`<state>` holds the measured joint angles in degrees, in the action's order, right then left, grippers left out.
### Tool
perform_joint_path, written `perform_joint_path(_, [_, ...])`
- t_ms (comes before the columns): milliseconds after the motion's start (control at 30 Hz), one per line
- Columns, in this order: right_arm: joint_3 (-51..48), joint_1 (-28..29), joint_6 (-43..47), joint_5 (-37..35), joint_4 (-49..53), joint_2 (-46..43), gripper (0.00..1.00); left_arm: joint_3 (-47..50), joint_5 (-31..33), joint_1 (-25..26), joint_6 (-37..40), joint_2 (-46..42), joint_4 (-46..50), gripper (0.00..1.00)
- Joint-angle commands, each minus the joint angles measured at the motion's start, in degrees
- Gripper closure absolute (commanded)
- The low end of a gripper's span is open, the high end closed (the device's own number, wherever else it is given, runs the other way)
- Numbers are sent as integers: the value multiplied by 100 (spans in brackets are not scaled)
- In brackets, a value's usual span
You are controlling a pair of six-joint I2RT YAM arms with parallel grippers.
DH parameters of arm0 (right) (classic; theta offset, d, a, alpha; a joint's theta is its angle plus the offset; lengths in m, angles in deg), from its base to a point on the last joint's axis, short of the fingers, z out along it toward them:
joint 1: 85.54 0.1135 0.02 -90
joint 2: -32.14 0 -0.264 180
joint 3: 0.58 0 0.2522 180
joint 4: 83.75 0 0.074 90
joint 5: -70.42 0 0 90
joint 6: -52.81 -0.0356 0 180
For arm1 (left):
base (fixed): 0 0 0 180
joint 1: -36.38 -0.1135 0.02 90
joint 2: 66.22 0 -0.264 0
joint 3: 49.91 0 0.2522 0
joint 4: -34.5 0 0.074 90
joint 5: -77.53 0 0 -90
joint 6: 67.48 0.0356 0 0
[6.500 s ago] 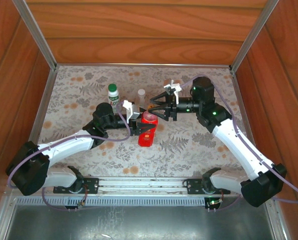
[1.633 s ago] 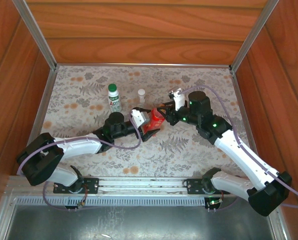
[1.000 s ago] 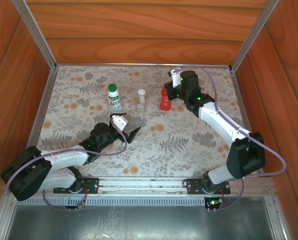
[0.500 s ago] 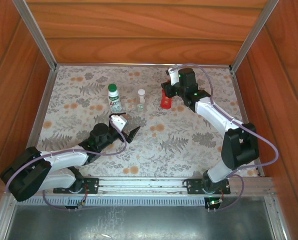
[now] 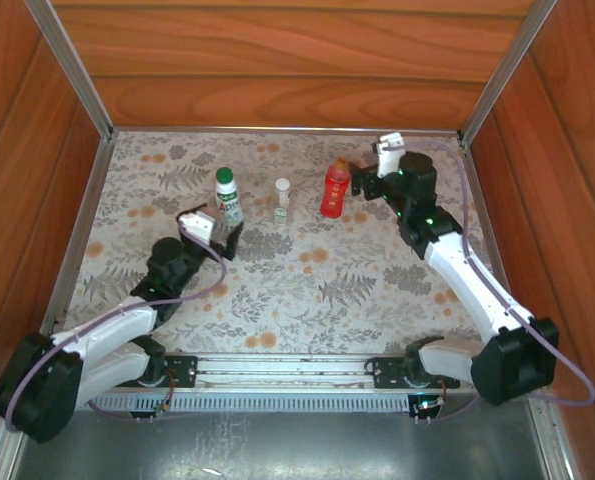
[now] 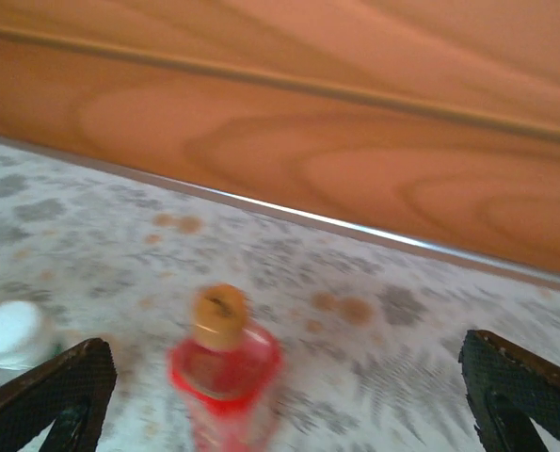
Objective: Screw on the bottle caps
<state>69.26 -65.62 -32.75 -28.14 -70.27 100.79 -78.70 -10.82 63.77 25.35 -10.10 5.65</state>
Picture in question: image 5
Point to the green bottle cap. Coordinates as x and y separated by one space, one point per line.
224 174

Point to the floral table cloth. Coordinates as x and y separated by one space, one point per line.
287 300

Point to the red label plastic bottle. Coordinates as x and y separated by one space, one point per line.
334 195

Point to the small clear plastic bottle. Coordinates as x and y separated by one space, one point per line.
281 210

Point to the aluminium back rail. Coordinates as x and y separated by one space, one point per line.
277 129

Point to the aluminium corner post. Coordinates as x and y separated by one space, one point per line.
69 65
507 65

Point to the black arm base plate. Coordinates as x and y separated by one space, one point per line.
182 372
387 372

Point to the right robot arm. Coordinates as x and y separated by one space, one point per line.
477 287

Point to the white bottle green label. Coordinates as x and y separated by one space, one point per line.
228 200

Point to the aluminium side rail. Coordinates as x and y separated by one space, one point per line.
472 165
88 200

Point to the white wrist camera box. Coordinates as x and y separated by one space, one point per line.
389 155
199 225

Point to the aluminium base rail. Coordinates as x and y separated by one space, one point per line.
277 367

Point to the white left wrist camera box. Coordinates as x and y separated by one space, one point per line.
199 225

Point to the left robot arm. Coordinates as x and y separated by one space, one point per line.
112 327

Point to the galvanised metal sheet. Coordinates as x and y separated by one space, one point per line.
277 445

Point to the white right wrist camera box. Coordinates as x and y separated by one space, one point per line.
389 155

